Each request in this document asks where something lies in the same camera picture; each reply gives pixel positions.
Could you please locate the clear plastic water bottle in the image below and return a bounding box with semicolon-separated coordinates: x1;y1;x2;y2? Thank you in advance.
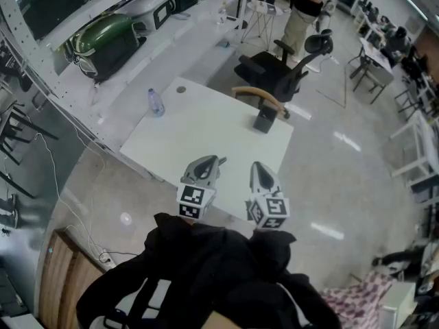
147;87;167;118

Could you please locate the white floor cable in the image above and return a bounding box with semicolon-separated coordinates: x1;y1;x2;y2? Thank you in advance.
33;131;111;264

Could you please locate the pink checkered cloth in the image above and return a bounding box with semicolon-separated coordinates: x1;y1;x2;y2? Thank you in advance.
320;271;396;329

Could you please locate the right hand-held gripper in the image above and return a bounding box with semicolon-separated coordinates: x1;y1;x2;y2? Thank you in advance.
244;160;291;230

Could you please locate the white metal shelving rack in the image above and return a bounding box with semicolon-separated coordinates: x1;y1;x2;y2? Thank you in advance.
0;0;253;158

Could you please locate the person's black jacket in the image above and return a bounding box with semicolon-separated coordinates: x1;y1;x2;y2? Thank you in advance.
75;212;343;329

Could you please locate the black desktop box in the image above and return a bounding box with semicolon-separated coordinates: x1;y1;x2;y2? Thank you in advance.
252;102;278;135

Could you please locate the black equipment case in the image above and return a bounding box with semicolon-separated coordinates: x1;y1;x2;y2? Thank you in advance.
0;268;29;322

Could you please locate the white metal frame table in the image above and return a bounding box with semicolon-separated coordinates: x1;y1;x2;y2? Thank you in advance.
390;109;439;188

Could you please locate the white power strip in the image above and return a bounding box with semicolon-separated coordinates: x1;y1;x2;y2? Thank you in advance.
98;249;116;271

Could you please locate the person's right forearm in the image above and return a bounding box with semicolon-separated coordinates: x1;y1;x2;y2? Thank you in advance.
248;228;298;271

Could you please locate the white round side table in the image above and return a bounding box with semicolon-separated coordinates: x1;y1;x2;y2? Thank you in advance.
246;0;285;45

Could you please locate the white storage case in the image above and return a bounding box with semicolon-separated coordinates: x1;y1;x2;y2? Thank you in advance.
124;0;177;36

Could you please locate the black metal table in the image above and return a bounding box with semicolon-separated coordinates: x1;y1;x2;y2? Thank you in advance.
0;97;60;199

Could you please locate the person's left forearm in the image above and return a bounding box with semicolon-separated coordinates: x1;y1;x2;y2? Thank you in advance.
143;212;214;264

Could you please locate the wooden floor panel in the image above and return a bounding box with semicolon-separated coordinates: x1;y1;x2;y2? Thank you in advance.
38;229;106;329

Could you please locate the white box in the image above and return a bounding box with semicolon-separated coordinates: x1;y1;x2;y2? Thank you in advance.
379;280;418;329

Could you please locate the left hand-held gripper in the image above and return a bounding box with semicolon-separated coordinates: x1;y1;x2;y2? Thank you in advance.
176;154;228;222

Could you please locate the white table with black legs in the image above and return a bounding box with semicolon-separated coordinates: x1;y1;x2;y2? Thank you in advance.
347;37;396;104

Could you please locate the black mesh office chair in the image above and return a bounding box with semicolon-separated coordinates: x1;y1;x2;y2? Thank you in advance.
233;29;335;104

